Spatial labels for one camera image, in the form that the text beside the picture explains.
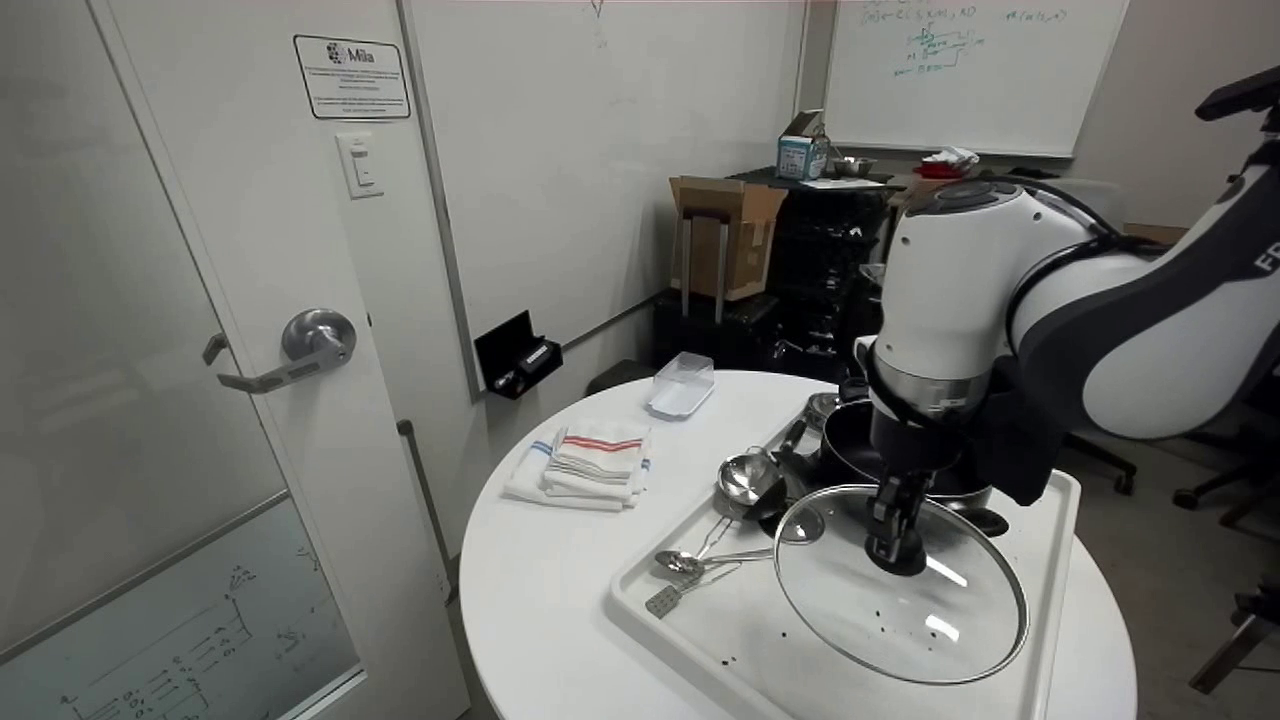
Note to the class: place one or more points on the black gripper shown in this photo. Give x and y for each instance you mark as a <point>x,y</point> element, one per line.
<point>923,445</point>

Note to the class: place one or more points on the glass pot lid black knob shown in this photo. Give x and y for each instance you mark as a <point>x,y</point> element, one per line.
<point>904,626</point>

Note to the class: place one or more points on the white black Franka robot arm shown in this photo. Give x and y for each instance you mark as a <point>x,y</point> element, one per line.
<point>974,266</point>

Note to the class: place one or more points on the black cooking pot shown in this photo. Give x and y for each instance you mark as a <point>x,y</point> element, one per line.
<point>845,454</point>

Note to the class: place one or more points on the steel ladle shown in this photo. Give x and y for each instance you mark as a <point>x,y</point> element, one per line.
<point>745,481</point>

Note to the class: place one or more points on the steel spoon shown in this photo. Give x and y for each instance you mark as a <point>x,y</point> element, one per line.
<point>681,562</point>

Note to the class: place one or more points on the white plastic tray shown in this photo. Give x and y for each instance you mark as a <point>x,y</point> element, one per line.
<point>694,613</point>

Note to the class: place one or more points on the clear plastic container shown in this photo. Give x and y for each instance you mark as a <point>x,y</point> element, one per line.
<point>681,387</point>

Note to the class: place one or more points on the black cabinet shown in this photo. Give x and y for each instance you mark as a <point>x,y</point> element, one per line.
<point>825,266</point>

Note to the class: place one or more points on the folded white cloth red stripe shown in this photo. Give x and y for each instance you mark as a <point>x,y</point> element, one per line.
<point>593,464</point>

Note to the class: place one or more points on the open cardboard box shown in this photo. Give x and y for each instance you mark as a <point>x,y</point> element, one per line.
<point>745,240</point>

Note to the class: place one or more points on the wooden shelf unit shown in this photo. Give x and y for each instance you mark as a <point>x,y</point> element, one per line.
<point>904,187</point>

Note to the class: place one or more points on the black office chair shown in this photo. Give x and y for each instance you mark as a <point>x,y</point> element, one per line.
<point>1234,473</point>

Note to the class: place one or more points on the red white item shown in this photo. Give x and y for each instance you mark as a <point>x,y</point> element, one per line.
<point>951,160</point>

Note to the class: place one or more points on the black chair base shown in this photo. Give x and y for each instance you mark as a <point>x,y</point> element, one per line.
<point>1240,640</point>

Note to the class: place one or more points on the teal tissue box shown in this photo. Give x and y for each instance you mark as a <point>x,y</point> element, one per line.
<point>801,155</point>

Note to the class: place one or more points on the flat brown cardboard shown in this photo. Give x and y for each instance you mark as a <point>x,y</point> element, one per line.
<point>1156,234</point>

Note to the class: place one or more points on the black marker holder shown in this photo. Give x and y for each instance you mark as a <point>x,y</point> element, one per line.
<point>515,359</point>

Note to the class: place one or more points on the framed whiteboard with writing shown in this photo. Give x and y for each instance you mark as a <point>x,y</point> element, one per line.
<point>974,92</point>

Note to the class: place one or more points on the white door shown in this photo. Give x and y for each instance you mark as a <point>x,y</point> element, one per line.
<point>267,212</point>

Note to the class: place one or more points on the white printed door sign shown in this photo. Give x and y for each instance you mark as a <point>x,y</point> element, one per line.
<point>351,77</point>

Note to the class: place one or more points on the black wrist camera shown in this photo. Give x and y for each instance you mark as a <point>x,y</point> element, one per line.
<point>1021,445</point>

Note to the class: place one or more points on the large wall whiteboard panel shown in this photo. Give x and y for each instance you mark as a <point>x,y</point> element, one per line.
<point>600,160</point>

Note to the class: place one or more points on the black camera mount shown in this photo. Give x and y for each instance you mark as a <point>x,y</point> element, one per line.
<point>1244,92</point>

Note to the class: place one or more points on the white light switch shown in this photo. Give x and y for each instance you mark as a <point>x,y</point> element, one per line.
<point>362,167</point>

